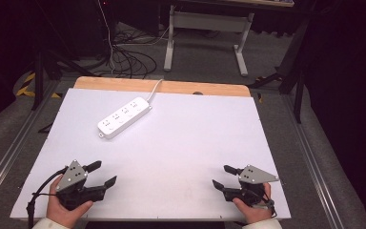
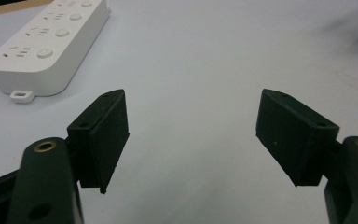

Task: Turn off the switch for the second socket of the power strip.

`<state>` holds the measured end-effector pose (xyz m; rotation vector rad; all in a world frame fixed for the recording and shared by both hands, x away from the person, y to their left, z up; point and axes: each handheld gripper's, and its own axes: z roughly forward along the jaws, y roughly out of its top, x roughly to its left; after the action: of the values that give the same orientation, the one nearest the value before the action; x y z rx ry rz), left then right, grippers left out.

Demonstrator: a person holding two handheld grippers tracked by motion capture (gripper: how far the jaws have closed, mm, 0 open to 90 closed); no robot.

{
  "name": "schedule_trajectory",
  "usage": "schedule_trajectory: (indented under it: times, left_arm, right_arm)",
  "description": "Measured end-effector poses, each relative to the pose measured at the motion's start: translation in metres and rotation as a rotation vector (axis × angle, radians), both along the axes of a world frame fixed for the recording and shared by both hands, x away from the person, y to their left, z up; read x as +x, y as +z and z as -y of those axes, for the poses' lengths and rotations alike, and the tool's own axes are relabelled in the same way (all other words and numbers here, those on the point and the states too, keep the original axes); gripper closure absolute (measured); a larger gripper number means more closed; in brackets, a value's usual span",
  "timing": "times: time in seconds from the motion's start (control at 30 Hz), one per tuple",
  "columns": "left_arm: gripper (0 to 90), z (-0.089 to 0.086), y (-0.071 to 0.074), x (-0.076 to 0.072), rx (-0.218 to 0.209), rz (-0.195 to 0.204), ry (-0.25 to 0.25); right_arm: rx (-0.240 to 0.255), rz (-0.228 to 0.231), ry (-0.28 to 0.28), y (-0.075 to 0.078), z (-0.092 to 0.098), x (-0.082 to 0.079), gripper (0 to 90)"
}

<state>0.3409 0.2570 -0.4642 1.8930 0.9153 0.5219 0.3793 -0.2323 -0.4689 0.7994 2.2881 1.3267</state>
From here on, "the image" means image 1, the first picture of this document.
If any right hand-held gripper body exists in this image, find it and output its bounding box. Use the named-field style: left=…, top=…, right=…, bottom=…
left=221, top=164, right=281, bottom=208

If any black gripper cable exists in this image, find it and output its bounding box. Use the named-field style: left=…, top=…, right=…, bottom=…
left=254, top=190, right=278, bottom=219
left=26, top=166, right=70, bottom=229

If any white table cover sheet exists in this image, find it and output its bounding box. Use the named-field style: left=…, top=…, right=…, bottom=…
left=10, top=88, right=292, bottom=221

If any black metal stand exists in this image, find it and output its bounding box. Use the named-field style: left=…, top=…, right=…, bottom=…
left=247, top=18, right=309, bottom=123
left=32, top=47, right=99, bottom=111

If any wooden desk top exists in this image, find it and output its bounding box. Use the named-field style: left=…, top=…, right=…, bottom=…
left=184, top=0, right=295, bottom=8

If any aluminium floor rail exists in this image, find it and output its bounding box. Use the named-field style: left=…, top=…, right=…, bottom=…
left=0, top=79, right=61, bottom=208
left=282, top=94, right=344, bottom=229

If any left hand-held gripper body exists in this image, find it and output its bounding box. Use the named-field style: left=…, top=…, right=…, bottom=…
left=55, top=159, right=108, bottom=212

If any person's right hand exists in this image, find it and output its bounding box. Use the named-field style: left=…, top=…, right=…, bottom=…
left=233, top=182, right=273, bottom=224

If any yellow black floor tape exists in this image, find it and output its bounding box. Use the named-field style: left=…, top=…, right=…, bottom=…
left=15, top=72, right=61, bottom=99

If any person's left hand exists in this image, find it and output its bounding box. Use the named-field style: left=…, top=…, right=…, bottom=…
left=46, top=175, right=94, bottom=229

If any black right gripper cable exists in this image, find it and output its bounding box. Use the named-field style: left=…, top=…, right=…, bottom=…
left=254, top=190, right=278, bottom=219

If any white power strip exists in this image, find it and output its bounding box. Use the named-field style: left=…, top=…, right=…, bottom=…
left=96, top=95, right=153, bottom=140

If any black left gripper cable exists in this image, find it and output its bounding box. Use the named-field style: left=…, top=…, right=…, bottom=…
left=26, top=166, right=70, bottom=229

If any black floor cable bundle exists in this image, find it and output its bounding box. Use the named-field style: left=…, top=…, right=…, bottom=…
left=111, top=31, right=158, bottom=80

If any white metal desk frame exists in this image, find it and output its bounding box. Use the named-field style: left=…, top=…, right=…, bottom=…
left=163, top=4, right=255, bottom=77

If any white power strip cable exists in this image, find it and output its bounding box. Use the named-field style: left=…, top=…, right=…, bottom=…
left=146, top=78, right=165, bottom=104

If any thin white hanging cable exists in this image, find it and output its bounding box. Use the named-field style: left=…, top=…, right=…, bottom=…
left=96, top=0, right=115, bottom=75

